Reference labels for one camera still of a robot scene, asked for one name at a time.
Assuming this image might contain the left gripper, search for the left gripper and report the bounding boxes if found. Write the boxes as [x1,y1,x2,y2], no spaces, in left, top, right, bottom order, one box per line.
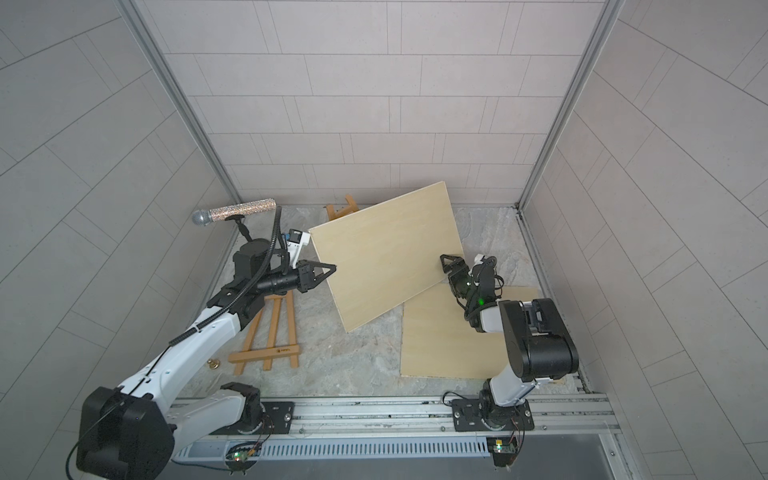
[257,262,337,299]

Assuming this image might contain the wooden easel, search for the wooden easel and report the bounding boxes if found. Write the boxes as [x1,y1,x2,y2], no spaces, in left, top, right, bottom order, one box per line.
[228,292,302,377]
[325,194,359,221]

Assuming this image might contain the plywood board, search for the plywood board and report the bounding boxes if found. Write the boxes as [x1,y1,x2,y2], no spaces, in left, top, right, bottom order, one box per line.
[400,283,508,380]
[309,182,464,332]

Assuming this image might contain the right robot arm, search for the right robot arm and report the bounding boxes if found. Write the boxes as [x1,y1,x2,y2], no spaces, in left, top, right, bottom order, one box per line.
[440,254,579,432]

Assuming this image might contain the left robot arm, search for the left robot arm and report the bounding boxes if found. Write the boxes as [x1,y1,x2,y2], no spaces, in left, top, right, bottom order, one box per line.
[64,199,336,479]

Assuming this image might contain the black microphone stand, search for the black microphone stand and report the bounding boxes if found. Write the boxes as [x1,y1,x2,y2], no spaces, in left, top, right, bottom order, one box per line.
[225,214,252,242]

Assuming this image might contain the glitter microphone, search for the glitter microphone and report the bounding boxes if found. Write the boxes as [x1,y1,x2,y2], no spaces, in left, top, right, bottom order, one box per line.
[192,198,277,226]

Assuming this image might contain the right circuit board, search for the right circuit board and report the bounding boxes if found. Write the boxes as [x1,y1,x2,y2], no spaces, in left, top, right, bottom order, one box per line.
[486,436,521,468]

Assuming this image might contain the circuit board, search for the circuit board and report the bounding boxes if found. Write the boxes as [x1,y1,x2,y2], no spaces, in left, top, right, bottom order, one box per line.
[224,442,262,475]
[486,436,521,468]

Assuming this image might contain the left circuit board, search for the left circuit board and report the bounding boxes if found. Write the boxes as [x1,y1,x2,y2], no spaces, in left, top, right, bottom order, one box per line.
[224,442,262,475]

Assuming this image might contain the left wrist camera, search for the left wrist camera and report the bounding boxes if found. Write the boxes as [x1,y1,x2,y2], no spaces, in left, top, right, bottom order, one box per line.
[284,229,310,268]

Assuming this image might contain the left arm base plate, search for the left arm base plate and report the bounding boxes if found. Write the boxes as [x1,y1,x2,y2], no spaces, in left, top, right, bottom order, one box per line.
[212,401,296,436]

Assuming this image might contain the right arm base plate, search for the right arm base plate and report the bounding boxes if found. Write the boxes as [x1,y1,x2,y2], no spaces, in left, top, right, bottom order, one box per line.
[449,398,535,432]

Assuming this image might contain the aluminium mounting rail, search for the aluminium mounting rail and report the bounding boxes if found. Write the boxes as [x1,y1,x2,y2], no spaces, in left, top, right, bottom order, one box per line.
[172,394,637,479]

